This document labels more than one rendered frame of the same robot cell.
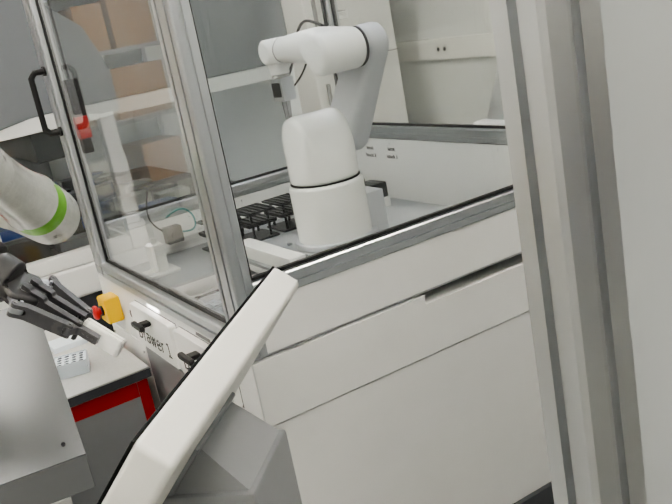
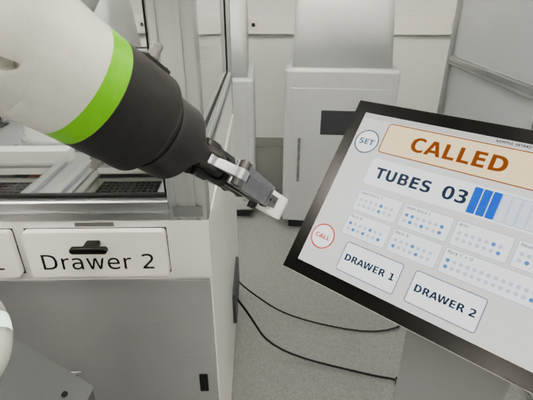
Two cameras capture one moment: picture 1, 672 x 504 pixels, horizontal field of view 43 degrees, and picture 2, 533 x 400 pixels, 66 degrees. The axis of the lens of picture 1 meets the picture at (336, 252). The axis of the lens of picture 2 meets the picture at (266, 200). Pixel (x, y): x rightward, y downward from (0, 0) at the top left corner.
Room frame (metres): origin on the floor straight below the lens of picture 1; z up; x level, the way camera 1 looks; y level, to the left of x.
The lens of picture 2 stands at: (1.04, 0.80, 1.36)
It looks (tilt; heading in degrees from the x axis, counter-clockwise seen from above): 26 degrees down; 298
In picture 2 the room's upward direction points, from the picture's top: straight up
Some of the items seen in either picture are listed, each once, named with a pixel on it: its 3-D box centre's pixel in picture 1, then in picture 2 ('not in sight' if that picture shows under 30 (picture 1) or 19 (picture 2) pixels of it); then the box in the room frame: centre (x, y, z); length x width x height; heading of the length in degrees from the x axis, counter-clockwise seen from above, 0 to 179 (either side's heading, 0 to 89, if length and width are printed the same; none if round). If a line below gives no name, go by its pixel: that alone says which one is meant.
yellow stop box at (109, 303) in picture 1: (109, 308); not in sight; (2.25, 0.65, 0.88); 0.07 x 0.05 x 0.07; 29
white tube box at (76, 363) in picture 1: (64, 366); not in sight; (2.12, 0.77, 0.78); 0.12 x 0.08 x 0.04; 104
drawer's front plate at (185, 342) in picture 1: (205, 366); (97, 252); (1.70, 0.32, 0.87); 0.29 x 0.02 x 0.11; 29
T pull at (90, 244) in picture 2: (191, 356); (90, 247); (1.69, 0.34, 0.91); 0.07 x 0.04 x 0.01; 29
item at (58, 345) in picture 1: (71, 340); not in sight; (2.36, 0.81, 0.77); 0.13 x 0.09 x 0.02; 120
